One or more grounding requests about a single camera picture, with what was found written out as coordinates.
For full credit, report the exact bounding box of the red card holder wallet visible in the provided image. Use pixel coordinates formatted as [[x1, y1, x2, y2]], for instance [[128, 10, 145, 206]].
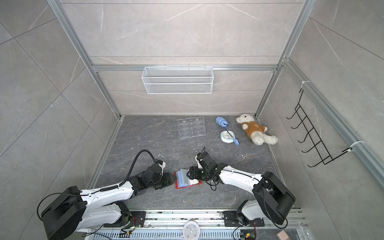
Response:
[[174, 169, 203, 189]]

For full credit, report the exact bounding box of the blue credit card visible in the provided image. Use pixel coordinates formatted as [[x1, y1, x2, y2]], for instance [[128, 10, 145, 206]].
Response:
[[176, 169, 190, 188]]

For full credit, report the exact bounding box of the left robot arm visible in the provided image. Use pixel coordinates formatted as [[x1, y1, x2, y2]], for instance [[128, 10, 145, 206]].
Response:
[[39, 164, 177, 240]]

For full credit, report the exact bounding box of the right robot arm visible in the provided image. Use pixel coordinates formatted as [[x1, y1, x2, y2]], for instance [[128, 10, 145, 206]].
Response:
[[187, 152, 296, 229]]

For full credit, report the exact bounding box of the clear acrylic organizer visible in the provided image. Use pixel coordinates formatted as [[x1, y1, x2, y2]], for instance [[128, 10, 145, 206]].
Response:
[[177, 117, 206, 139]]

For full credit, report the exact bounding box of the blue plastic bottle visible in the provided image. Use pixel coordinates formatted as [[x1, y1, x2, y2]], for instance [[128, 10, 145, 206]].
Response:
[[216, 117, 228, 128]]

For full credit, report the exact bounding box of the white round clock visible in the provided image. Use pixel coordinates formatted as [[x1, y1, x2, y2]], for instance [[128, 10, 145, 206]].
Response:
[[182, 221, 201, 240]]

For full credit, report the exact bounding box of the white teddy bear brown shirt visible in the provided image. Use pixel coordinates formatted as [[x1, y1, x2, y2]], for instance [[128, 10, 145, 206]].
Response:
[[236, 114, 279, 146]]

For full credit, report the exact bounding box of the pink eraser block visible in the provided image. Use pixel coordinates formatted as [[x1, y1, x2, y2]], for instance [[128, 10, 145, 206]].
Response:
[[276, 231, 290, 240]]

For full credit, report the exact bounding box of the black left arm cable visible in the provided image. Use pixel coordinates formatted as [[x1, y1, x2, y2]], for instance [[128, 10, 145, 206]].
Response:
[[119, 149, 160, 187]]

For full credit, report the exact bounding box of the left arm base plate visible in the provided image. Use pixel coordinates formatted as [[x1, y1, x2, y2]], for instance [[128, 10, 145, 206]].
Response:
[[114, 211, 147, 227]]

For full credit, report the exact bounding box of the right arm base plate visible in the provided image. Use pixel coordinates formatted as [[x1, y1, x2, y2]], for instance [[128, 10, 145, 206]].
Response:
[[222, 211, 265, 227]]

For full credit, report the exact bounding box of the white wire mesh basket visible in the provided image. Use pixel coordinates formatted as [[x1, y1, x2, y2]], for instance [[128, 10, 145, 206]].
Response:
[[142, 67, 214, 94]]

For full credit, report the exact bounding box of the black wall hook rack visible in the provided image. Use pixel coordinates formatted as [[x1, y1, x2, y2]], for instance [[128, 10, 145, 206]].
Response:
[[286, 89, 353, 168]]

